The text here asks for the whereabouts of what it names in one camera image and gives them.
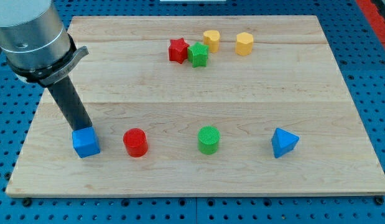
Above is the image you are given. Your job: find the yellow hexagon block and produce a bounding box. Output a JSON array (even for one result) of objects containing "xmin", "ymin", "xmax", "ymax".
[{"xmin": 235, "ymin": 32, "xmax": 254, "ymax": 56}]

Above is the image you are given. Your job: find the red cylinder block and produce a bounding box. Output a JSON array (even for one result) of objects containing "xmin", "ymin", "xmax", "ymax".
[{"xmin": 123, "ymin": 128, "xmax": 149, "ymax": 157}]

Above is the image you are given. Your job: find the red star block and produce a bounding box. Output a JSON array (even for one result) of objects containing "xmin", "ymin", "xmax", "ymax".
[{"xmin": 168, "ymin": 38, "xmax": 190, "ymax": 64}]

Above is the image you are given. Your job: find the wooden board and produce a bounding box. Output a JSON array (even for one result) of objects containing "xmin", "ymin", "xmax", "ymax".
[{"xmin": 6, "ymin": 16, "xmax": 385, "ymax": 198}]

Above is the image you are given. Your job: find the green star block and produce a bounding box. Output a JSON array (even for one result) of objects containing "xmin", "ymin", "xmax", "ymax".
[{"xmin": 187, "ymin": 42, "xmax": 208, "ymax": 68}]

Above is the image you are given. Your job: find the yellow heart block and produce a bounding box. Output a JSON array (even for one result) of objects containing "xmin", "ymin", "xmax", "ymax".
[{"xmin": 203, "ymin": 30, "xmax": 220, "ymax": 53}]

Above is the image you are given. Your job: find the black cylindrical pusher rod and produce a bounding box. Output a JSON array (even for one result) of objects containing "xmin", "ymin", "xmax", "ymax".
[{"xmin": 47, "ymin": 77, "xmax": 92, "ymax": 131}]

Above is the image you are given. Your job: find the blue triangle block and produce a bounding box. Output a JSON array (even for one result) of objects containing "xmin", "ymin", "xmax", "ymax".
[{"xmin": 271, "ymin": 128, "xmax": 300, "ymax": 159}]

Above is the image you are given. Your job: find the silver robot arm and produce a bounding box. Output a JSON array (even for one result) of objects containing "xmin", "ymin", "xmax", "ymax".
[{"xmin": 0, "ymin": 0, "xmax": 88, "ymax": 87}]

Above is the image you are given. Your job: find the green cylinder block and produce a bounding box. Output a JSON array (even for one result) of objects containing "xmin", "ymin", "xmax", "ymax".
[{"xmin": 197, "ymin": 126, "xmax": 221, "ymax": 155}]

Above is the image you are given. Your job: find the blue cube block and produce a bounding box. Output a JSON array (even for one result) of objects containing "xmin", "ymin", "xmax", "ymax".
[{"xmin": 72, "ymin": 127, "xmax": 101, "ymax": 158}]

